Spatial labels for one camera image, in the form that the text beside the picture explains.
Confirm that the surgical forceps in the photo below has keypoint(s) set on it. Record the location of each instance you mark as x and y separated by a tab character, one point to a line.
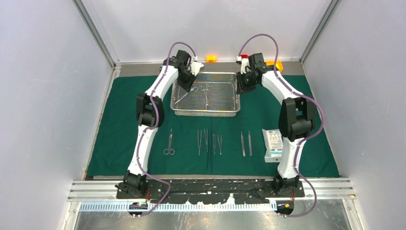
205	90

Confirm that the thin steel tweezers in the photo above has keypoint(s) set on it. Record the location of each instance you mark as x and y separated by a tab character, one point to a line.
219	139

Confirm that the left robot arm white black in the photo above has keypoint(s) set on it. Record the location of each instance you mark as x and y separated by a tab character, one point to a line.
181	68

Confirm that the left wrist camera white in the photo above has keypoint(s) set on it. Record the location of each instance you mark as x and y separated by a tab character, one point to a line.
196	67

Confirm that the surgical scissors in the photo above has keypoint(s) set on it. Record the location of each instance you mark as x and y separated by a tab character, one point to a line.
194	89

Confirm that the aluminium frame rail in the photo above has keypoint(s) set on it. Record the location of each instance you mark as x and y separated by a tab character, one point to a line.
326	188

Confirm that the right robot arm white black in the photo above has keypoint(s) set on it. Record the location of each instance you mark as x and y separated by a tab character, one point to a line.
297	117

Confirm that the long steel forceps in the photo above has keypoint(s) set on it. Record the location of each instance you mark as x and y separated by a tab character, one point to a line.
199	140

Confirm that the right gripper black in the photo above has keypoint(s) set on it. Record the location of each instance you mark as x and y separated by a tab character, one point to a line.
242	88

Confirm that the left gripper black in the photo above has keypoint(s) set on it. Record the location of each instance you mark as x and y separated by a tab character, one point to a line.
187	86

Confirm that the metal mesh tray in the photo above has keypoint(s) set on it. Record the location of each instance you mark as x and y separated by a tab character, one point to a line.
222	98

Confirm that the steel spatula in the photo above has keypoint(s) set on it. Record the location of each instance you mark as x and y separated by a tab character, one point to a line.
206	139

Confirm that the orange toy brick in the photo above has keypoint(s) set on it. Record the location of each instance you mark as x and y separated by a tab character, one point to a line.
211	59

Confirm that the yellow toy block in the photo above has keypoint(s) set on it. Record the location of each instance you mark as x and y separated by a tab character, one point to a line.
278	64

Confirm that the white paper packet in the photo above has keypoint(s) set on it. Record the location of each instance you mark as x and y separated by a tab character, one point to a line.
274	145

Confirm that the steel scissors blade pair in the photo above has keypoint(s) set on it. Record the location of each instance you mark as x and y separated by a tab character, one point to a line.
169	150

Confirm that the steel scalpel handle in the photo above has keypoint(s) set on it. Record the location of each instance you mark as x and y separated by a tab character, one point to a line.
242	144
250	143

